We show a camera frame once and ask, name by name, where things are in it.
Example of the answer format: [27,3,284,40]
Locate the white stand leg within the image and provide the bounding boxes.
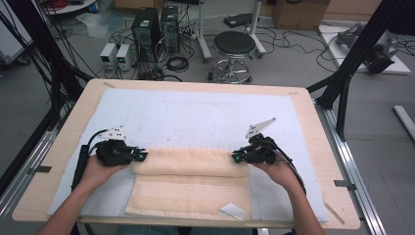
[245,0,268,59]
[195,0,213,64]

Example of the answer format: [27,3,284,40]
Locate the cardboard box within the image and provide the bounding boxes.
[271,0,331,31]

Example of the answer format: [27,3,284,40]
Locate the person's left hand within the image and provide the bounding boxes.
[77,155,130,194]

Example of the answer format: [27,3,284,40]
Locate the white power supply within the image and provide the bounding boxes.
[115,43,137,71]
[99,42,118,69]

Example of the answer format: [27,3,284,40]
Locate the clear plastic bag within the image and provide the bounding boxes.
[75,11,127,39]

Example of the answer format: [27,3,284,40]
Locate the black flat device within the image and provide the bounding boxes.
[222,13,254,29]

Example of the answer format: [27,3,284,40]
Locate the grey machine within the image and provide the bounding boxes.
[336,22,401,74]

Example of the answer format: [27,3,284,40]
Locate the white tube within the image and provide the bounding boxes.
[392,104,415,142]

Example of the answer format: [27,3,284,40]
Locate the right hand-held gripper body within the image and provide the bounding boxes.
[244,117,279,165]

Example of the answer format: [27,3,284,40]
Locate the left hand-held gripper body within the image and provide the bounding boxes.
[95,125,138,167]

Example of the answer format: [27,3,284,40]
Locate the white grid mat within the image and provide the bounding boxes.
[47,87,330,224]

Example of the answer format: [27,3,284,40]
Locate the white round table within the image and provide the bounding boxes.
[44,0,100,16]

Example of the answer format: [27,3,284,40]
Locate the hand-held gripper black cable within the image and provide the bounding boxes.
[266,138,308,198]
[70,128,111,193]

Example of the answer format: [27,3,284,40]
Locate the cream towel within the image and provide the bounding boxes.
[124,146,253,222]

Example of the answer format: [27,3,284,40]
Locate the coiled black cable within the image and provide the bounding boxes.
[165,55,191,73]

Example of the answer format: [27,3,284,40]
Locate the white floor board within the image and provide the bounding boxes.
[317,23,412,76]

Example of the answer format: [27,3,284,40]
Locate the right hand-held gripper black cable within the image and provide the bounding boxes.
[266,138,308,198]

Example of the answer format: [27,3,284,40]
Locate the black frame post with cables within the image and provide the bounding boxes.
[0,0,94,131]

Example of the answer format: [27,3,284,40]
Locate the aluminium table rail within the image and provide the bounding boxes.
[313,99,388,235]
[0,111,65,224]

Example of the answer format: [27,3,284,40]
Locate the left hand-held gripper black cable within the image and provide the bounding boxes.
[70,128,111,193]

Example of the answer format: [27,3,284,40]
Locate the person's right hand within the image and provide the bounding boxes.
[250,157,301,195]

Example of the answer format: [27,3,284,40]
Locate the white panel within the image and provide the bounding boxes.
[0,0,34,67]

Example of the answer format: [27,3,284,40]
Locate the slim black computer tower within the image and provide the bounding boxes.
[160,5,181,54]

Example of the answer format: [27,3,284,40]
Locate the large black computer tower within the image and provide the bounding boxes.
[130,7,162,64]

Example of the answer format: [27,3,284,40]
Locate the black round stool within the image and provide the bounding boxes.
[207,30,257,85]

